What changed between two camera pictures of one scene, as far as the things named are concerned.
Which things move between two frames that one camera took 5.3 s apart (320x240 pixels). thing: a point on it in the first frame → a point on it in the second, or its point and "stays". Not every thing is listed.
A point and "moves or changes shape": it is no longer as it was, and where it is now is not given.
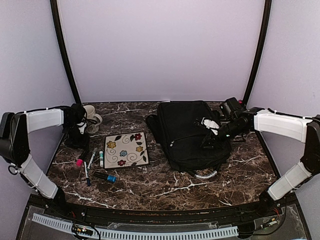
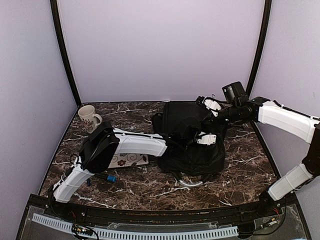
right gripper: x=211 y=138 → x=212 y=122
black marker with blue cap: x=108 y=177 stays
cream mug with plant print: x=90 y=112 stays
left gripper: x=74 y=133 → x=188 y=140
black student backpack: x=189 y=147 moves or changes shape
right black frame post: x=267 y=8 stays
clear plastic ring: x=206 y=175 → x=190 y=184
